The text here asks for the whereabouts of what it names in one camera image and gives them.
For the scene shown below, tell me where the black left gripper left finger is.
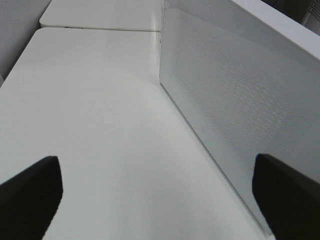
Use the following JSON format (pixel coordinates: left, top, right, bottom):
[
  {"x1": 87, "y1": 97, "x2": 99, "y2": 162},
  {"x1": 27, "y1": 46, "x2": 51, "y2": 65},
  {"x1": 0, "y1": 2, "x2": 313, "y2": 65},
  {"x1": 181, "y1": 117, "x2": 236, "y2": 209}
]
[{"x1": 0, "y1": 156, "x2": 64, "y2": 240}]

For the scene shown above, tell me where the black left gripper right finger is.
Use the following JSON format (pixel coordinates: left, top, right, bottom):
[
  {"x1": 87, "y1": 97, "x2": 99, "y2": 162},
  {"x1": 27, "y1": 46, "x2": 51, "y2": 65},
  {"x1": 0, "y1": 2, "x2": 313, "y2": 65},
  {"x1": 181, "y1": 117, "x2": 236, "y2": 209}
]
[{"x1": 252, "y1": 153, "x2": 320, "y2": 240}]

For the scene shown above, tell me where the white microwave door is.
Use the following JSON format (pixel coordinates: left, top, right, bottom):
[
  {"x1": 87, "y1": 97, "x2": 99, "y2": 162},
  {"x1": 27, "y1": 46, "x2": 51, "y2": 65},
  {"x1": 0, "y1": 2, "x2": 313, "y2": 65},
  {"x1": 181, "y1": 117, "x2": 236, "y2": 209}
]
[{"x1": 160, "y1": 8, "x2": 320, "y2": 236}]

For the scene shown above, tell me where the white microwave oven body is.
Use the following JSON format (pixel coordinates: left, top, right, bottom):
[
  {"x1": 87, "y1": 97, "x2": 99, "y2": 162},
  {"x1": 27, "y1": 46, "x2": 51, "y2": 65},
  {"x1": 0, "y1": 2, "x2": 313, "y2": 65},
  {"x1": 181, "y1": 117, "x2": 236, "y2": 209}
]
[{"x1": 157, "y1": 0, "x2": 320, "y2": 61}]

